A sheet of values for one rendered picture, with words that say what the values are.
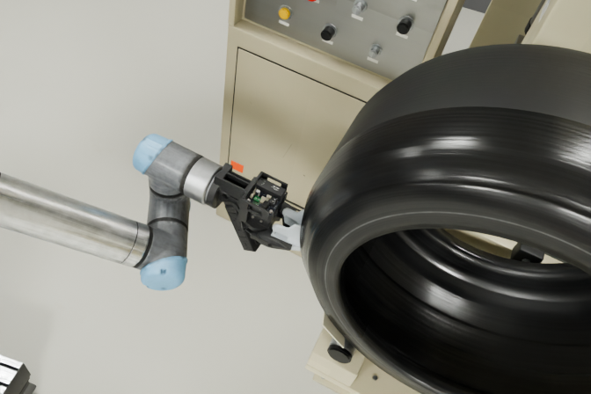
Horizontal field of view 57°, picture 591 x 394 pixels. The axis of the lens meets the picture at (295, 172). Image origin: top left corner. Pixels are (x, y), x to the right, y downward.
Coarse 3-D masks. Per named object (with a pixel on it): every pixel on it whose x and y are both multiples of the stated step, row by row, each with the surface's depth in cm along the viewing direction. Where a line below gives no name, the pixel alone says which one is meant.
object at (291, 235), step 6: (276, 228) 90; (282, 228) 89; (288, 228) 89; (294, 228) 88; (300, 228) 87; (276, 234) 91; (282, 234) 90; (288, 234) 90; (294, 234) 89; (282, 240) 90; (288, 240) 90; (294, 240) 90; (294, 246) 90
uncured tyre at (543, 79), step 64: (448, 64) 68; (512, 64) 63; (576, 64) 62; (384, 128) 64; (448, 128) 58; (512, 128) 55; (576, 128) 54; (320, 192) 70; (384, 192) 60; (448, 192) 56; (512, 192) 53; (576, 192) 51; (320, 256) 73; (384, 256) 101; (448, 256) 102; (576, 256) 53; (384, 320) 95; (448, 320) 98; (512, 320) 98; (576, 320) 92; (448, 384) 84; (512, 384) 89; (576, 384) 84
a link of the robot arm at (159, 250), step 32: (0, 192) 76; (32, 192) 79; (0, 224) 78; (32, 224) 79; (64, 224) 81; (96, 224) 84; (128, 224) 88; (160, 224) 94; (96, 256) 87; (128, 256) 88; (160, 256) 90; (160, 288) 93
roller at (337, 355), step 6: (330, 342) 93; (336, 342) 91; (348, 342) 91; (330, 348) 92; (336, 348) 91; (342, 348) 91; (348, 348) 91; (354, 348) 92; (330, 354) 93; (336, 354) 92; (342, 354) 91; (348, 354) 90; (336, 360) 93; (342, 360) 92; (348, 360) 91
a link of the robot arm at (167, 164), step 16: (144, 144) 93; (160, 144) 93; (176, 144) 94; (144, 160) 92; (160, 160) 92; (176, 160) 91; (192, 160) 92; (160, 176) 92; (176, 176) 91; (160, 192) 96; (176, 192) 96
